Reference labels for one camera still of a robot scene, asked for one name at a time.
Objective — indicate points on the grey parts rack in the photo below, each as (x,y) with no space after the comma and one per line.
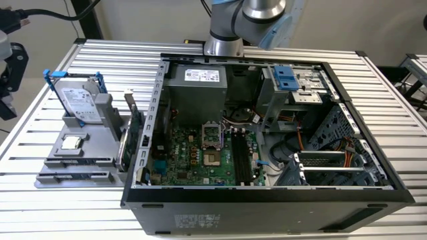
(96,140)

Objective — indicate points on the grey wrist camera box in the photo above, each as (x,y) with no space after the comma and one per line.
(3,42)

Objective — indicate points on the slatted metal side table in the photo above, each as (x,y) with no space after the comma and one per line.
(415,63)

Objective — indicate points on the hard disk in blue carrier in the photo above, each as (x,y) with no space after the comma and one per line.
(76,100)

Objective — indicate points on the blue expansion slot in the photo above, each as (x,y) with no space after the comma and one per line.
(160,167)

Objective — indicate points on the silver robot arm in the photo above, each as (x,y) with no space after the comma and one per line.
(256,15)

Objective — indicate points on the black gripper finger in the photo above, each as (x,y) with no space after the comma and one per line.
(20,65)

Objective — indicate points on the round black fan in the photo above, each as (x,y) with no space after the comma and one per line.
(240,115)

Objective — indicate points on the silver CPU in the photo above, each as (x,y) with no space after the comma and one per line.
(71,143)

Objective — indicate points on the grey power supply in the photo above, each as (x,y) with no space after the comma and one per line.
(196,100)

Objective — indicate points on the black upright post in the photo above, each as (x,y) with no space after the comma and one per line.
(92,28)

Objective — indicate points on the metal disk bay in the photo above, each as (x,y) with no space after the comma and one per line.
(334,169)

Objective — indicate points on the CPU socket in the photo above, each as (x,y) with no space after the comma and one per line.
(211,158)

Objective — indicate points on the green graphics card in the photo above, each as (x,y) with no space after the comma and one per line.
(133,132)

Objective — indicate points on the green motherboard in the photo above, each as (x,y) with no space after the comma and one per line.
(187,172)

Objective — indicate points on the black PC case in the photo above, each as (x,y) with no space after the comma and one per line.
(233,215)

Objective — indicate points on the grey metal drive cage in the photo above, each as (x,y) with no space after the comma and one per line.
(270,100)

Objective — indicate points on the blue drive latch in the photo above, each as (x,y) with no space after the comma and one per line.
(284,77)

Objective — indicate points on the black yellow plug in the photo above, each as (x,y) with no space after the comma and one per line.
(191,41)

